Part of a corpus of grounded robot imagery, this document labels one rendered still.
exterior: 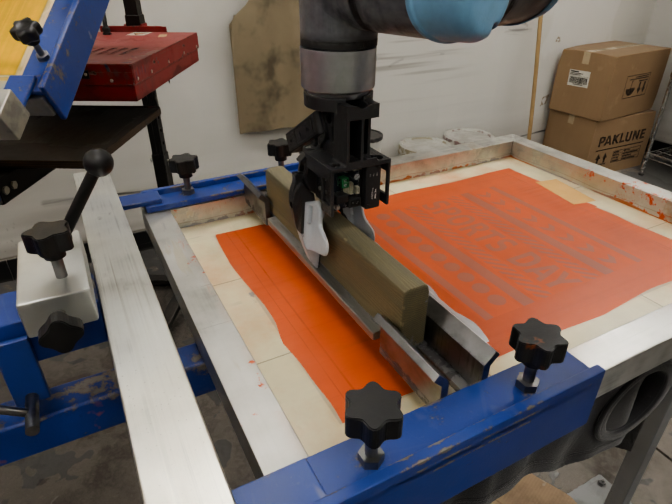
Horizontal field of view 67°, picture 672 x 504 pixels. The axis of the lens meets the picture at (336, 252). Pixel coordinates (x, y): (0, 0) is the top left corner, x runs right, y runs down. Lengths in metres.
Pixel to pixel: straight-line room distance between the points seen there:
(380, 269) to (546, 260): 0.33
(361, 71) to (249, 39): 2.09
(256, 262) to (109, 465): 1.18
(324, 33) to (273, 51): 2.15
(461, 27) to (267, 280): 0.41
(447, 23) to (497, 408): 0.31
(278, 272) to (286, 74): 2.06
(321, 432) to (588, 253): 0.49
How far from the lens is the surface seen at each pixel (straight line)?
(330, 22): 0.49
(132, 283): 0.55
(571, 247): 0.82
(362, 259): 0.52
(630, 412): 0.96
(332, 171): 0.50
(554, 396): 0.48
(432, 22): 0.42
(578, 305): 0.69
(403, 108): 3.15
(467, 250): 0.76
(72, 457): 1.85
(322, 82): 0.50
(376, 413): 0.36
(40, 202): 2.68
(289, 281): 0.67
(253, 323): 0.60
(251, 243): 0.77
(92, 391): 0.63
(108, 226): 0.68
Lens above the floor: 1.33
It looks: 31 degrees down
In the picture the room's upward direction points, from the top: straight up
